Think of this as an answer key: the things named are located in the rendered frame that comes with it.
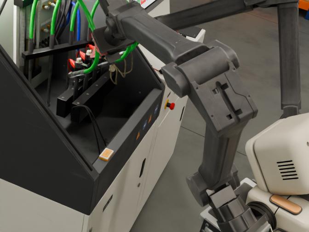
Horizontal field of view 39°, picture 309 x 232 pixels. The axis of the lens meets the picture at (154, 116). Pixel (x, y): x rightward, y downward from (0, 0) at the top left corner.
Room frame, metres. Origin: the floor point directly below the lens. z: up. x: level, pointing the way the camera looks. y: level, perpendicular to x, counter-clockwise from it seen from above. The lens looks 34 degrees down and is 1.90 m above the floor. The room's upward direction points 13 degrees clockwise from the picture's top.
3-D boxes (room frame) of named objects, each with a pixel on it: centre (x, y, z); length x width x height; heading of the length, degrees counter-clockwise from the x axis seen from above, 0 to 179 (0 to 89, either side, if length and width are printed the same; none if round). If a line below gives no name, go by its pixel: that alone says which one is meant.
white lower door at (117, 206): (1.34, 0.07, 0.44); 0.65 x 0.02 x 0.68; 167
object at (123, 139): (1.34, 0.08, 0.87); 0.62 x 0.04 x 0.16; 167
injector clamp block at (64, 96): (1.52, 0.29, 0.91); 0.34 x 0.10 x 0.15; 167
